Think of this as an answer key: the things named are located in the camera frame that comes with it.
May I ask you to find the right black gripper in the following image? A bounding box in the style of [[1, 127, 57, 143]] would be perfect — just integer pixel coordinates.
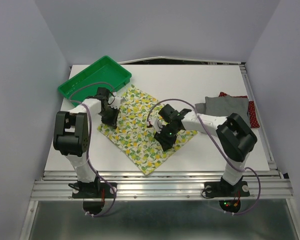
[[153, 123, 181, 152]]

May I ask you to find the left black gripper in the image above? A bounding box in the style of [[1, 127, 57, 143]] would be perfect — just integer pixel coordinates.
[[99, 105, 121, 129]]

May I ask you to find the yellow lemon print skirt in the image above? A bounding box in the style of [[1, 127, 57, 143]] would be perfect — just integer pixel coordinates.
[[98, 85, 198, 176]]

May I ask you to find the grey skirt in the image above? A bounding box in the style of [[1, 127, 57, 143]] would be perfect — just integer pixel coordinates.
[[195, 95, 251, 127]]

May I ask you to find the red polka dot skirt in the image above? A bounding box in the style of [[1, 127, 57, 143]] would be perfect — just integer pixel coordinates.
[[218, 91, 260, 129]]

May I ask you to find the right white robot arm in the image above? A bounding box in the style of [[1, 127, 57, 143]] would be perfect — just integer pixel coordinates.
[[147, 104, 258, 199]]

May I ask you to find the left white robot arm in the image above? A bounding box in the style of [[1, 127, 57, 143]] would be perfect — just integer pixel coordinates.
[[52, 87, 125, 198]]

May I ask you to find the green plastic tray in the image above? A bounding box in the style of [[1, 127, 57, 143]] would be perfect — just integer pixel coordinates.
[[58, 55, 132, 102]]

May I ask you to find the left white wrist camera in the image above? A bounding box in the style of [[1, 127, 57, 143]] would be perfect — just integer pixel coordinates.
[[108, 96, 124, 109]]

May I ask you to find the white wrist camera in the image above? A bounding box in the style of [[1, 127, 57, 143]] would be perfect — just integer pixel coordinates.
[[147, 117, 164, 133], [108, 96, 124, 109]]

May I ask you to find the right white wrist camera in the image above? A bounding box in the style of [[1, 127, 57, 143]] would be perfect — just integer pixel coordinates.
[[147, 117, 164, 133]]

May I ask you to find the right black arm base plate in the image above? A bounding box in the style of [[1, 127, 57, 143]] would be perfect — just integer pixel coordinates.
[[202, 181, 250, 199]]

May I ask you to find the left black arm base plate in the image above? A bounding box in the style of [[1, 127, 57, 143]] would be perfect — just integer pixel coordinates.
[[71, 182, 114, 199]]

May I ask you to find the aluminium frame rail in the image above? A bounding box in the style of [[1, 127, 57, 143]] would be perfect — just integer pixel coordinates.
[[30, 170, 294, 201]]

